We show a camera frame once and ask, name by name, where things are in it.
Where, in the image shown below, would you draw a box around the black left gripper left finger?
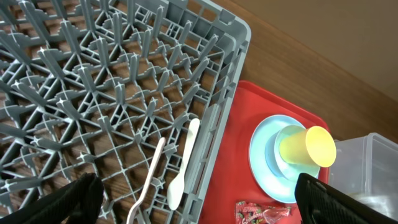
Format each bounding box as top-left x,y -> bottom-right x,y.
1,173 -> 104,224

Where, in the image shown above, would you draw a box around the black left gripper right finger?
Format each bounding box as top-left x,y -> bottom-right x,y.
295,173 -> 397,224

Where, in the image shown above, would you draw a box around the yellow plastic cup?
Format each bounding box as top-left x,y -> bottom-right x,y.
279,125 -> 336,167

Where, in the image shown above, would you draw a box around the red candy wrapper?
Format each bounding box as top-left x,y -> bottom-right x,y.
234,201 -> 292,224

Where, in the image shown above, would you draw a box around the grey dishwasher rack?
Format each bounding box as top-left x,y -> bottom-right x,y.
1,0 -> 251,223

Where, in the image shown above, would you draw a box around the light blue plate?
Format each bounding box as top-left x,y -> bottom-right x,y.
249,114 -> 305,203

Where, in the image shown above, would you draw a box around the clear plastic bin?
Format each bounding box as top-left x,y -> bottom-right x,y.
328,133 -> 397,220

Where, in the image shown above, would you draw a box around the red plastic tray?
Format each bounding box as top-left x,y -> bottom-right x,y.
199,80 -> 328,223

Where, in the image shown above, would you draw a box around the white plastic spoon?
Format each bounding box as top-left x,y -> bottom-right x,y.
167,118 -> 200,210

